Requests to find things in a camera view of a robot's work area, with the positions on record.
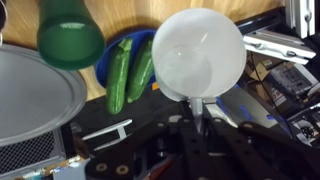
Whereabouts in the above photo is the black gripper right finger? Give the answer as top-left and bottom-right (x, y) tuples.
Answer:
(199, 115), (320, 180)

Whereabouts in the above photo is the aluminium bracket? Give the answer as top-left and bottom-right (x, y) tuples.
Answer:
(81, 118), (134, 152)

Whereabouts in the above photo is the green plastic cup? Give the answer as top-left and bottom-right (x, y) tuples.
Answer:
(36, 0), (107, 71)

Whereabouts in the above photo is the white mug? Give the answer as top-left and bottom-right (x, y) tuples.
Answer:
(151, 7), (248, 135)

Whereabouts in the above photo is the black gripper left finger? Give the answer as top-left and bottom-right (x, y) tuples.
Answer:
(84, 101), (202, 180)

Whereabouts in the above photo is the round metal tray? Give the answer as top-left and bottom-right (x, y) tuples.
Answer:
(0, 43), (89, 148)

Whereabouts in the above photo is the green cucumber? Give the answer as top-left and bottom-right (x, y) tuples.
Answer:
(125, 39), (155, 104)
(105, 37), (134, 116)

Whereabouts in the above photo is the blue plate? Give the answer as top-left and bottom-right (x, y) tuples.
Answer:
(94, 28), (158, 90)

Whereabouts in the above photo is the silver reflective panel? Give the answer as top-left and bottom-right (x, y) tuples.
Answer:
(204, 84), (295, 138)

